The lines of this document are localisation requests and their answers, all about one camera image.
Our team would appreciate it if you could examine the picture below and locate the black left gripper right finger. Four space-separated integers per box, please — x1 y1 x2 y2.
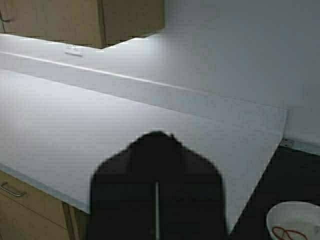
154 131 228 240

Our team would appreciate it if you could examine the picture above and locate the white ceramic bowl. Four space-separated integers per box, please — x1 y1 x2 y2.
266 201 320 240

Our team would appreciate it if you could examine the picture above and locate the wooden upper cabinet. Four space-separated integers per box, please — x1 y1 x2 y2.
0 0 165 49

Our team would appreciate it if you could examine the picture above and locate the metal drawer handle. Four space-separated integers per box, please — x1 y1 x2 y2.
0 181 27 198

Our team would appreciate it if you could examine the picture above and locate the wooden lower drawer cabinet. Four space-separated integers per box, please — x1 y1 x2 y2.
0 171 89 240

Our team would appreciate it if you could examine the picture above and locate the white wall outlet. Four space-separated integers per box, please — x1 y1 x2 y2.
64 45 83 57

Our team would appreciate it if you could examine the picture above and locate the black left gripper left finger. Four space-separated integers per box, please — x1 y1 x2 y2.
86 131 158 240

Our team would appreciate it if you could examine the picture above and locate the red rubber band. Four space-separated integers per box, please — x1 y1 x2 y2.
271 226 308 240

